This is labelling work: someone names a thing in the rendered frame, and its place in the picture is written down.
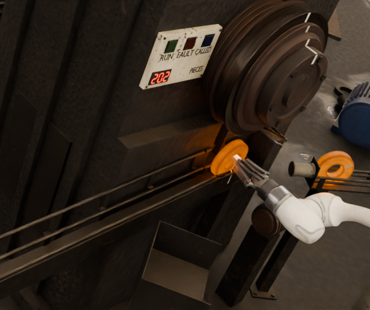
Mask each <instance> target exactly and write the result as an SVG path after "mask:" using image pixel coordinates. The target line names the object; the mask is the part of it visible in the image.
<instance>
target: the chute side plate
mask: <svg viewBox="0 0 370 310"><path fill-rule="evenodd" d="M231 175H232V176H231ZM230 176H231V178H230ZM229 178H230V180H229ZM240 180H241V179H239V177H238V176H237V174H236V173H235V172H234V173H230V174H228V175H225V176H223V177H221V178H218V179H215V180H213V181H211V182H209V183H207V184H205V185H203V186H200V187H198V188H196V189H194V190H192V191H189V192H188V193H186V194H183V195H182V196H179V197H177V198H175V199H173V200H171V201H169V202H167V203H164V204H162V205H160V206H158V207H156V208H154V209H152V210H149V211H147V212H145V213H143V214H141V215H138V216H137V217H134V218H132V219H130V220H128V221H126V222H124V223H122V224H120V225H118V226H115V227H113V228H111V229H109V230H107V231H105V232H102V233H100V234H98V235H96V236H94V237H91V238H89V239H87V240H85V241H83V242H81V243H79V244H77V245H75V246H73V247H70V248H68V249H66V250H64V251H62V252H60V253H58V254H56V255H54V256H51V257H49V258H47V259H45V260H42V261H40V262H38V263H36V264H34V265H32V266H30V267H28V268H26V269H23V270H21V271H19V272H17V273H15V274H13V275H11V276H9V277H6V278H5V279H3V280H0V300H2V299H4V298H6V297H8V296H10V295H12V294H14V293H17V292H19V291H20V290H23V289H24V288H27V287H29V286H30V285H33V284H35V283H36V282H39V281H40V280H42V279H45V278H47V277H49V276H51V275H53V274H55V273H57V272H59V271H61V270H63V269H65V268H67V267H69V266H71V265H73V264H75V263H78V262H80V261H82V260H84V259H86V258H88V257H90V256H92V255H94V254H96V253H98V251H99V249H100V246H101V245H103V244H106V243H108V242H110V241H113V240H115V241H114V244H116V243H118V242H120V241H122V240H124V239H126V238H128V237H130V236H132V235H134V234H136V233H139V232H141V231H143V230H145V229H147V228H149V227H151V226H153V225H155V224H157V223H158V222H159V221H163V220H165V219H167V218H170V217H172V216H173V215H176V214H177V213H179V212H182V211H183V210H186V209H188V208H189V207H192V206H193V205H195V204H198V203H200V202H202V201H204V200H206V199H208V198H210V197H213V196H215V195H217V194H220V193H223V192H224V191H227V190H230V189H231V187H232V185H233V183H235V182H237V181H240ZM228 181H229V182H228ZM227 182H228V183H227ZM114 244H113V245H114Z"/></svg>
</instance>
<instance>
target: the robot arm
mask: <svg viewBox="0 0 370 310"><path fill-rule="evenodd" d="M230 161H231V163H233V165H234V166H233V168H232V169H233V170H234V172H235V173H236V174H237V176H238V177H239V179H241V181H242V182H243V185H244V187H246V188H247V187H248V186H251V187H252V188H253V189H255V190H256V191H257V193H258V196H259V197H260V198H261V199H262V200H263V201H265V203H264V204H265V206H266V207H267V208H268V209H269V210H270V211H271V212H272V213H273V214H274V215H276V217H277V218H278V219H279V221H280V223H281V224H282V225H283V226H284V227H285V228H286V229H287V230H288V231H289V232H290V233H291V234H292V235H293V236H295V237H296V238H298V239H299V240H301V241H303V242H305V243H307V244H312V243H314V242H316V241H317V240H318V239H319V238H320V237H321V236H322V235H323V233H324V232H325V227H329V226H338V225H339V224H340V223H341V222H343V221H354V222H357V223H360V224H363V225H365V226H367V227H369V228H370V209H367V208H364V207H360V206H357V205H352V204H347V203H345V202H343V201H342V199H341V198H340V197H338V196H335V195H333V194H331V193H317V194H314V195H311V196H309V197H306V198H305V199H298V198H296V197H294V196H293V194H291V193H290V192H289V191H288V190H287V189H286V188H285V187H284V186H279V184H277V183H276V182H275V181H274V180H273V179H269V178H268V177H269V175H270V173H269V172H267V171H265V170H263V169H262V168H260V167H259V166H258V165H256V164H255V163H253V162H252V161H250V160H249V159H242V158H241V157H240V156H239V155H238V154H236V155H235V156H233V157H232V158H231V159H230Z"/></svg>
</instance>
